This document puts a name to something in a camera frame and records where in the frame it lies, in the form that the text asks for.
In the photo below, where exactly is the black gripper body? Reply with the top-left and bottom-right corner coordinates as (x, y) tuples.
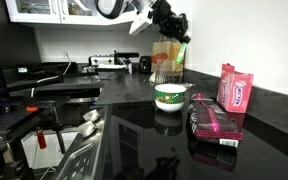
(152, 0), (190, 43)

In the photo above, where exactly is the green marker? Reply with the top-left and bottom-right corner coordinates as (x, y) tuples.
(175, 41), (188, 65)

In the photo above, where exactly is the clear glass cup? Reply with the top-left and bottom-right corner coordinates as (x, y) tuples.
(155, 59), (176, 85)

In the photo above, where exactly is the white cup with green band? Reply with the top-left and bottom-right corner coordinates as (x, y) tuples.
(154, 83), (188, 113)

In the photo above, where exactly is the brown paper bag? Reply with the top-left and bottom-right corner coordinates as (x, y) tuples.
(151, 40), (185, 77)

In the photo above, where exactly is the small black appliance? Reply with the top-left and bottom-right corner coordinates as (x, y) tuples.
(138, 55), (153, 75)

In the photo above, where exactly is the pink cardboard box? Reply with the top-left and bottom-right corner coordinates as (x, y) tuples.
(216, 62), (255, 114)

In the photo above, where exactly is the silver toaster appliance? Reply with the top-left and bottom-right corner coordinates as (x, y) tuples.
(88, 54), (116, 67)

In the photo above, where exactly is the dark package with pink ribbon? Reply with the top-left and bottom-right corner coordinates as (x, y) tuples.
(187, 92), (244, 148)

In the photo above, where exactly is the silver stove knob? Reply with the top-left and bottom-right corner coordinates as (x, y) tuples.
(76, 120), (99, 139)
(82, 109), (101, 122)

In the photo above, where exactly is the steel stove control panel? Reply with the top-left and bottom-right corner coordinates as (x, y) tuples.
(52, 105), (109, 180)

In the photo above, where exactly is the black device with blue screen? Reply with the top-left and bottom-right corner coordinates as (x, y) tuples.
(16, 66), (30, 75)

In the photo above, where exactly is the orange clamp lever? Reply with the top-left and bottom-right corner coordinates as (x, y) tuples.
(25, 105), (41, 113)

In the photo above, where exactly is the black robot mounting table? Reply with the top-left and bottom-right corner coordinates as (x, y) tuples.
(0, 94), (72, 180)

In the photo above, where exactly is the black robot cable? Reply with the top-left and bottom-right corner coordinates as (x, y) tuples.
(94, 0), (127, 20)

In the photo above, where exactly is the white glass-door wall cabinet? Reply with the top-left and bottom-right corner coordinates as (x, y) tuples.
(5, 0), (152, 27)

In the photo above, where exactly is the white cable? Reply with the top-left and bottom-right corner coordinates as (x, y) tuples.
(30, 49), (74, 98)

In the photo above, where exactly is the black horizontal mount bar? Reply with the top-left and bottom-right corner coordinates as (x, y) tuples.
(6, 75), (103, 92)

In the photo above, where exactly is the red clamp handle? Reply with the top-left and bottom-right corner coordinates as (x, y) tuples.
(36, 128), (48, 150)

